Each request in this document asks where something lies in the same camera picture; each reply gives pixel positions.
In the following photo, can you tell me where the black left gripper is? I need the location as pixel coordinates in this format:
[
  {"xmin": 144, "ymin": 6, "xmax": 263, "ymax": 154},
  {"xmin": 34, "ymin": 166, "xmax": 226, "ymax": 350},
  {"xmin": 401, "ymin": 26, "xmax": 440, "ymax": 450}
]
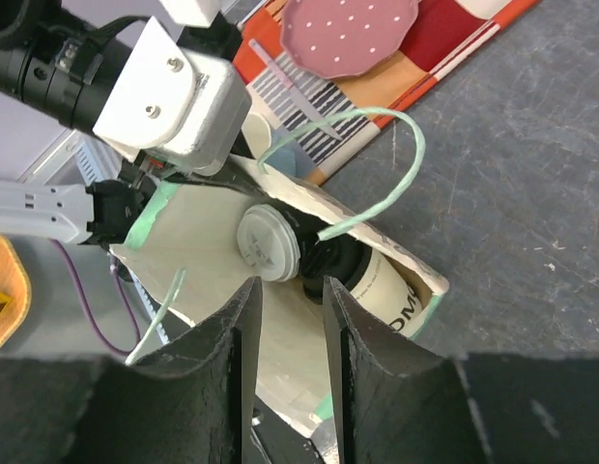
[{"xmin": 118, "ymin": 120, "xmax": 262, "ymax": 194}]

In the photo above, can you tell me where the white slotted cable duct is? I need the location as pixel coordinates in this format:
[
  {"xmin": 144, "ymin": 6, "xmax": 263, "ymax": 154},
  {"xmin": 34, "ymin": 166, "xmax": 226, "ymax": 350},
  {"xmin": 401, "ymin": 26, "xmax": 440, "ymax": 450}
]
[{"xmin": 73, "ymin": 142, "xmax": 105, "ymax": 185}]

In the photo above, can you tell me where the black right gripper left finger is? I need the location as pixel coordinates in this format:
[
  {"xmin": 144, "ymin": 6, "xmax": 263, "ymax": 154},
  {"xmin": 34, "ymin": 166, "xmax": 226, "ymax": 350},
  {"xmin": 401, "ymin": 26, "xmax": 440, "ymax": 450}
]
[{"xmin": 0, "ymin": 277, "xmax": 262, "ymax": 463}]

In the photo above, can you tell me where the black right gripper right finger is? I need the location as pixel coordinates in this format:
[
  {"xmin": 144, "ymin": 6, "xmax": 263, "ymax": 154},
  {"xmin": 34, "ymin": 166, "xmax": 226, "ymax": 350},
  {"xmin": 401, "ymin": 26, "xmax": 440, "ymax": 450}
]
[{"xmin": 323, "ymin": 278, "xmax": 599, "ymax": 463}]

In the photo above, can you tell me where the pink dotted plate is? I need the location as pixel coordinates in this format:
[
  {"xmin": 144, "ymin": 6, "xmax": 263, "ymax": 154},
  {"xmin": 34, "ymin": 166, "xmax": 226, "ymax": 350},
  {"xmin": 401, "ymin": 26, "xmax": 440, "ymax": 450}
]
[{"xmin": 280, "ymin": 0, "xmax": 419, "ymax": 79}]

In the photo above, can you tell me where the pink handled knife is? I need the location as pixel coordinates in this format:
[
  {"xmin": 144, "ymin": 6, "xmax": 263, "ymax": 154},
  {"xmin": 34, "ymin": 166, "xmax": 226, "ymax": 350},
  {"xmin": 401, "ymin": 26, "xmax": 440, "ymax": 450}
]
[{"xmin": 248, "ymin": 39, "xmax": 342, "ymax": 140}]

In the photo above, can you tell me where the black plastic cup lid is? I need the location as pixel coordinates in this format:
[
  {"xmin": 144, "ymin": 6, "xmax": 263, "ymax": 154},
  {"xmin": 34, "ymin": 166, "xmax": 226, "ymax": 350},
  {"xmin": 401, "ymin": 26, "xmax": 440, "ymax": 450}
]
[{"xmin": 299, "ymin": 235, "xmax": 372, "ymax": 305}]

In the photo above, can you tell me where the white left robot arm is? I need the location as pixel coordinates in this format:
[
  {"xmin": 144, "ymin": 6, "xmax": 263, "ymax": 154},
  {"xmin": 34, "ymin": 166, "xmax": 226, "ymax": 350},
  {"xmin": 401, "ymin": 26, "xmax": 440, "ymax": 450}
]
[{"xmin": 0, "ymin": 1, "xmax": 251, "ymax": 247}]

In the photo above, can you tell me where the black paper cup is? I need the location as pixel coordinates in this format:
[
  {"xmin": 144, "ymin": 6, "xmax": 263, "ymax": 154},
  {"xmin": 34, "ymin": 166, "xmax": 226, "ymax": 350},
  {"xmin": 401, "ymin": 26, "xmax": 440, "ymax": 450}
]
[{"xmin": 273, "ymin": 202, "xmax": 327, "ymax": 255}]

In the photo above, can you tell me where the green patterned paper bag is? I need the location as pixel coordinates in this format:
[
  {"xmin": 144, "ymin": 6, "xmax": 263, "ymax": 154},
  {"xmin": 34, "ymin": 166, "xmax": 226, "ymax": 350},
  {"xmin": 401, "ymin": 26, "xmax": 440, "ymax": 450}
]
[{"xmin": 108, "ymin": 106, "xmax": 450, "ymax": 439}]

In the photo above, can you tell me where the colourful patterned placemat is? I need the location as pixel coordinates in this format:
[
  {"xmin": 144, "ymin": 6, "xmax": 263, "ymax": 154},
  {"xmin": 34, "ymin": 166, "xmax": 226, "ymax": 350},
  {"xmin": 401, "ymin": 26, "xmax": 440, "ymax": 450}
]
[{"xmin": 234, "ymin": 0, "xmax": 530, "ymax": 185}]

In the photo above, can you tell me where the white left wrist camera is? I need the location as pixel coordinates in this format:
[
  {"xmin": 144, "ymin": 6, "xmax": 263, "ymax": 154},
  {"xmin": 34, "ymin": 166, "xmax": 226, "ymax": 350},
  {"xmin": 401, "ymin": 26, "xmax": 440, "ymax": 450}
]
[{"xmin": 93, "ymin": 1, "xmax": 251, "ymax": 176}]

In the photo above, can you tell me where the white paper cup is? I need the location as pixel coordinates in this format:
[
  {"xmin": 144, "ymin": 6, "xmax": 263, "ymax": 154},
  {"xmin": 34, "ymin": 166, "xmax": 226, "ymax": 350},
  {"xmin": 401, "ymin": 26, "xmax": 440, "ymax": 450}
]
[{"xmin": 346, "ymin": 247, "xmax": 423, "ymax": 337}]

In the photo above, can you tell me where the white plastic cup lid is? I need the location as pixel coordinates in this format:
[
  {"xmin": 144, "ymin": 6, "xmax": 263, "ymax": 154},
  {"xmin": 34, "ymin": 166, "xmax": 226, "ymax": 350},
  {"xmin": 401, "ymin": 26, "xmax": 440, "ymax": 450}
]
[{"xmin": 236, "ymin": 204, "xmax": 300, "ymax": 282}]

